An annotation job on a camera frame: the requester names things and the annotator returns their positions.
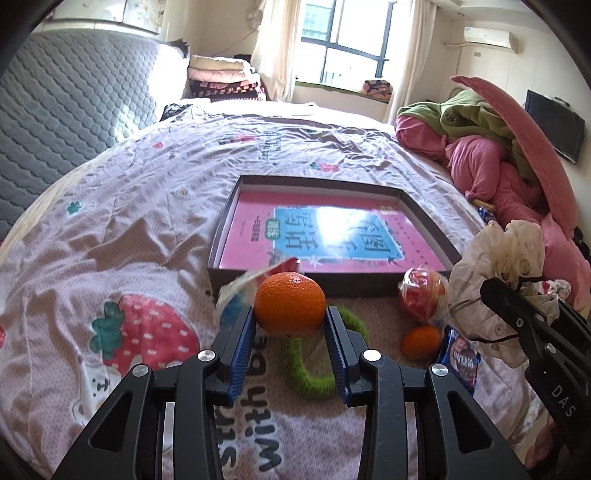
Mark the blue cookie snack packet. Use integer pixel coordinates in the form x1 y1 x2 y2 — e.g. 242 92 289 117
437 325 481 395

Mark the cream drawstring pouch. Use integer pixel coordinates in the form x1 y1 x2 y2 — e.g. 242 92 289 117
449 220 559 368

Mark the orange mandarin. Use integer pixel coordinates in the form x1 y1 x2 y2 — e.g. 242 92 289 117
401 325 442 361
253 272 327 338

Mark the green fuzzy ring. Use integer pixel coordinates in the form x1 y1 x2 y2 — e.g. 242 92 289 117
278 305 371 399

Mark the person's hand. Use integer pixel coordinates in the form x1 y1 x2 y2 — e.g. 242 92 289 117
525 416 569 474

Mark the white red scrunchie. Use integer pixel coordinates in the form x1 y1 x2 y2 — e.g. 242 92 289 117
538 279 572 301

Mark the pink quilt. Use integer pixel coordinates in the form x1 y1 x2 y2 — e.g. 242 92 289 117
394 76 590 315

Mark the floral bed sheet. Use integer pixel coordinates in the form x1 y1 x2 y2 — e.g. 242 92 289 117
1 101 542 479

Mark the black television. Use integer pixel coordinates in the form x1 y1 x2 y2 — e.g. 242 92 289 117
524 90 586 164

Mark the green blanket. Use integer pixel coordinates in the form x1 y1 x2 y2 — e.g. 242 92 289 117
397 88 540 184

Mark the pink children's book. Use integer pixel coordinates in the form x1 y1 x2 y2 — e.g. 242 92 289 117
216 190 450 273

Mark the folded blanket on windowsill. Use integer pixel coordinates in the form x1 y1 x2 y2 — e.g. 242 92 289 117
362 79 393 102

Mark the white air conditioner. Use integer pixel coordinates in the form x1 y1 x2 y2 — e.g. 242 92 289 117
464 27 519 54

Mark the right cream curtain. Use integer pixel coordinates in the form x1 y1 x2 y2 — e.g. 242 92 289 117
384 0 437 125

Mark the cream curtain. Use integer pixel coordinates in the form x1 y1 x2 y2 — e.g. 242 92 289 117
384 0 437 125
247 0 303 102

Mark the grey quilted headboard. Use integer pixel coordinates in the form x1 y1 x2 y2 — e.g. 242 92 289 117
1 29 190 236

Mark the stack of folded blankets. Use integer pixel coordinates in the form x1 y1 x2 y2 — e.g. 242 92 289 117
187 55 269 102

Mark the left cream curtain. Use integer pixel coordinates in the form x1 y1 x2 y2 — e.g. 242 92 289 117
247 0 303 102

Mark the window with dark frame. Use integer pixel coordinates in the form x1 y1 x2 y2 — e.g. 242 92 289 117
295 0 411 91

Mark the floral wall painting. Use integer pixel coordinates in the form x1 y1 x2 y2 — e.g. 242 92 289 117
51 0 166 33

